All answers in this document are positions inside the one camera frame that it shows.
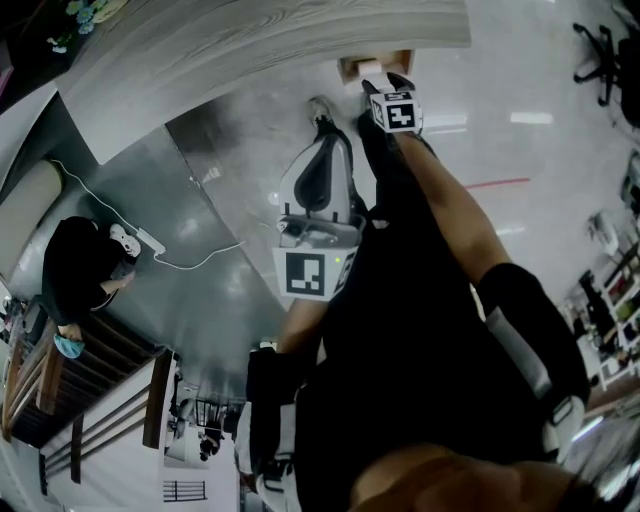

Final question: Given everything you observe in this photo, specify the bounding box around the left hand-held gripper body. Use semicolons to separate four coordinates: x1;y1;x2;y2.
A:
271;214;367;303

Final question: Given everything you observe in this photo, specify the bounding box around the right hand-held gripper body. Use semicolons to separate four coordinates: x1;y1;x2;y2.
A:
368;87;427;137

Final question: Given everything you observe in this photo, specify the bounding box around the person's left forearm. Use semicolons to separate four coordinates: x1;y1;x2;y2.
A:
275;296;332;354

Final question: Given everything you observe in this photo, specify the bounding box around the person's right forearm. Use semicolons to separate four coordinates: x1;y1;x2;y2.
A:
396;130;512;287

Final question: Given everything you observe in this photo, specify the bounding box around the person's left shoe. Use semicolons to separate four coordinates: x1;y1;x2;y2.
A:
306;96;335;130

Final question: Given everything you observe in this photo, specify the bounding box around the person's black clothing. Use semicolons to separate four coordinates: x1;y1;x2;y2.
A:
246;112;592;512

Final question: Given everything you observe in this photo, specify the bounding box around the red floor tape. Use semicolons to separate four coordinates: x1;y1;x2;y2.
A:
466;176;532;191

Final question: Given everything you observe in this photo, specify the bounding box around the grey wooden desk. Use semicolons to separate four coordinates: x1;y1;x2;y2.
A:
53;0;474;167

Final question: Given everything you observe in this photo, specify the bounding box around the black office chair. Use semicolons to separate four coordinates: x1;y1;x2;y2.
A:
571;21;640;127

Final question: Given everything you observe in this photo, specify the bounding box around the white plastic object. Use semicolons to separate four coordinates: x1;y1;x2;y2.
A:
586;209;622;257

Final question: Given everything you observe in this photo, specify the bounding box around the white device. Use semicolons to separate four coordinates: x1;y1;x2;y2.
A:
619;151;640;217

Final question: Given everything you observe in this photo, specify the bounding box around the person's face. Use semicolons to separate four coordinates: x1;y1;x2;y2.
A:
348;443;601;512

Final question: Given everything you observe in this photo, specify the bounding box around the dark wooden railing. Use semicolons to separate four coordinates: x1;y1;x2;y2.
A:
0;319;177;484

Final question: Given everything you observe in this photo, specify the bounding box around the white storage shelf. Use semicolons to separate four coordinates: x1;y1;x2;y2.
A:
559;239;640;402

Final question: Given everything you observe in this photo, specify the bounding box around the white power cable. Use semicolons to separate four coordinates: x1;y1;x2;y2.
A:
48;158;140;235
151;240;247;272

